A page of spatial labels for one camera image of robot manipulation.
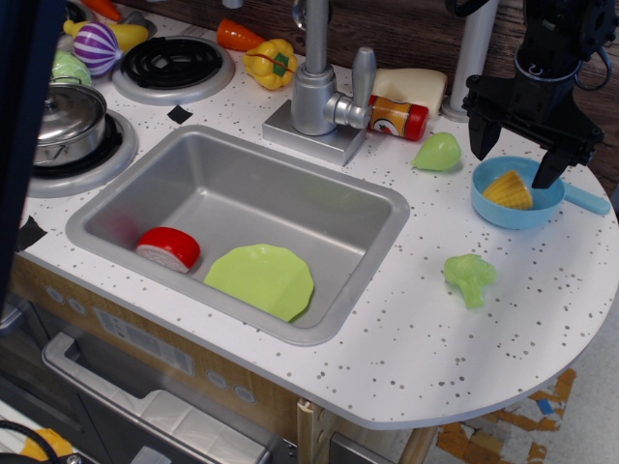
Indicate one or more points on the purple white toy onion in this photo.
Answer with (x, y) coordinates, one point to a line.
(96, 46)

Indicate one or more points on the black tape strip left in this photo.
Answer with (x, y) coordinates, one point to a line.
(28, 234)

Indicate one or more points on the green toy cabbage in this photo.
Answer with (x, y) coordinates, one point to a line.
(66, 67)

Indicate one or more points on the blue plastic bowl with handle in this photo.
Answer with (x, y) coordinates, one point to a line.
(546, 201)

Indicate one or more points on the red orange spice bottle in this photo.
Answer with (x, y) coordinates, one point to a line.
(403, 119)

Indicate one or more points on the black tape square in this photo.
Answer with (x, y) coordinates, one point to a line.
(179, 115)

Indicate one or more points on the yellow toy bell pepper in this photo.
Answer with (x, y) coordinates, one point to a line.
(272, 64)

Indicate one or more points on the green toy broccoli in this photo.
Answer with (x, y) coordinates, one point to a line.
(471, 274)

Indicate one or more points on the green toy pear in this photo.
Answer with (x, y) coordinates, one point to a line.
(440, 152)

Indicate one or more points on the yellow toy squash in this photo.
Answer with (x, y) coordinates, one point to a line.
(126, 35)

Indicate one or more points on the black stove burner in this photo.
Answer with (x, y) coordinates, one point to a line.
(77, 12)
(106, 162)
(176, 70)

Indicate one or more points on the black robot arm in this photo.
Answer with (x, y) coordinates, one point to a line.
(560, 36)

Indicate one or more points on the silver oven door handle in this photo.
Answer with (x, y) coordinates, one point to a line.
(152, 427)

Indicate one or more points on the cream toy milk bottle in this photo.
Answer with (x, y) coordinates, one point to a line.
(418, 86)

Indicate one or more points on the silver toy faucet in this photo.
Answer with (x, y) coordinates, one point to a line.
(319, 120)

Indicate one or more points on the red toy cheese wedge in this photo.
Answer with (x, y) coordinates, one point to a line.
(169, 247)

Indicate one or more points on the yellow toy on floor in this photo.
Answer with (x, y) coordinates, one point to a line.
(61, 446)

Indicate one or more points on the black stove burner back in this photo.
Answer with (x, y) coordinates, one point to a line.
(77, 12)

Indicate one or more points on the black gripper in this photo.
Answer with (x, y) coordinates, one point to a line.
(542, 112)

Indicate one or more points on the yellow toy corn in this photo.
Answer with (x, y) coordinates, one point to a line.
(509, 191)

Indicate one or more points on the black stove burner middle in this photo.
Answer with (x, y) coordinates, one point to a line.
(176, 70)

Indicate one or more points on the grey vertical pole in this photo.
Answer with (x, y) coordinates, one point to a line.
(474, 45)

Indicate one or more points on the green plastic plate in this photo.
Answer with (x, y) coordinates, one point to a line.
(271, 278)

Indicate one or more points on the silver toy sink basin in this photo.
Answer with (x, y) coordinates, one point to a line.
(226, 192)

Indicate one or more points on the black stove burner front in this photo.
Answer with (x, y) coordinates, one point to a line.
(106, 162)

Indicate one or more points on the orange toy carrot top-left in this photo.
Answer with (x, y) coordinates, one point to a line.
(106, 8)

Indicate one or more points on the steel pot with lid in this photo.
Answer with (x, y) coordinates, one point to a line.
(73, 124)

